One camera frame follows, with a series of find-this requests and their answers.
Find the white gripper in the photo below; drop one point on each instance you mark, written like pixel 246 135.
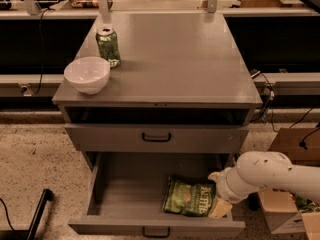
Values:
pixel 223 188

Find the green jalapeno chip bag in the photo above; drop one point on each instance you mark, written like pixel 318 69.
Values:
pixel 195 200

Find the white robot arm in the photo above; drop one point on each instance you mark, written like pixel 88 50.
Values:
pixel 255 171

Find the open grey middle drawer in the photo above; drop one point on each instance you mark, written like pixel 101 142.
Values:
pixel 128 190

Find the grey drawer cabinet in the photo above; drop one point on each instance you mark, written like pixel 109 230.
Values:
pixel 176 69

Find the closed grey top drawer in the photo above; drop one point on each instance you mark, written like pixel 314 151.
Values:
pixel 156 138

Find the cardboard box with snacks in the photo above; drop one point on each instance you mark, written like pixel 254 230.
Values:
pixel 302 146

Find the white bowl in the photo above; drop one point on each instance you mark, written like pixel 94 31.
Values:
pixel 88 75

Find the green soda can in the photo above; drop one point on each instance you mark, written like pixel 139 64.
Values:
pixel 107 41

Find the black metal leg left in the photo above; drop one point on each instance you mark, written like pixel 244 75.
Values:
pixel 30 233

